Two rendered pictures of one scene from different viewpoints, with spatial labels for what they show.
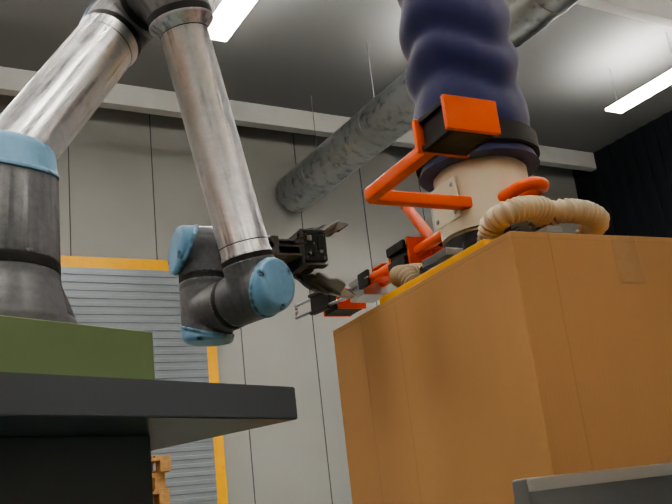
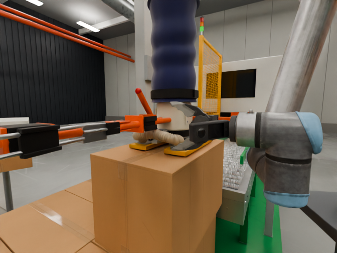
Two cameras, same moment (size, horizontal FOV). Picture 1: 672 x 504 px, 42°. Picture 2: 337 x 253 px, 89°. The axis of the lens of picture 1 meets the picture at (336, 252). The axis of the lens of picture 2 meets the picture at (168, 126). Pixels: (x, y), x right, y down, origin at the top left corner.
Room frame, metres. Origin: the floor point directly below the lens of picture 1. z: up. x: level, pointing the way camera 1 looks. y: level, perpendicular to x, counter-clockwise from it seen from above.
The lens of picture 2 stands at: (1.95, 0.43, 1.14)
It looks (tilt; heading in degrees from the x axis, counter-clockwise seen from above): 7 degrees down; 239
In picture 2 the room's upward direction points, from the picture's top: straight up
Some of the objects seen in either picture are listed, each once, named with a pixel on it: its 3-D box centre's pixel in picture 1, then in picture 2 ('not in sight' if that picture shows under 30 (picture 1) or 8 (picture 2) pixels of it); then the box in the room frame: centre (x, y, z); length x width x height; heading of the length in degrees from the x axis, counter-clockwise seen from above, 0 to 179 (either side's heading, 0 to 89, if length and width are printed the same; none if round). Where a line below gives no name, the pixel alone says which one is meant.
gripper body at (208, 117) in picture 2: (291, 253); (214, 127); (1.58, 0.08, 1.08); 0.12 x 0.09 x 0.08; 118
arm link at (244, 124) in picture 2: not in sight; (245, 128); (1.55, 0.16, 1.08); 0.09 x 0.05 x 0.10; 28
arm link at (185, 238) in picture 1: (205, 252); (285, 132); (1.51, 0.24, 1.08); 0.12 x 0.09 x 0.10; 118
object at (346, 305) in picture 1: (343, 302); (24, 137); (2.02, 0.00, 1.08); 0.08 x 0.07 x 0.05; 27
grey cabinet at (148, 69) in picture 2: not in sight; (150, 69); (0.95, -1.64, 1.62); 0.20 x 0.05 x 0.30; 28
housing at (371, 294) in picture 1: (367, 289); (88, 131); (1.90, -0.06, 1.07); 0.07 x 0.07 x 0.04; 27
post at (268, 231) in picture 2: not in sight; (272, 180); (0.44, -0.31, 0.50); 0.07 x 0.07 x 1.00; 28
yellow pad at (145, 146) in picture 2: not in sight; (158, 137); (1.53, -0.36, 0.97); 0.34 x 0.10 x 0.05; 27
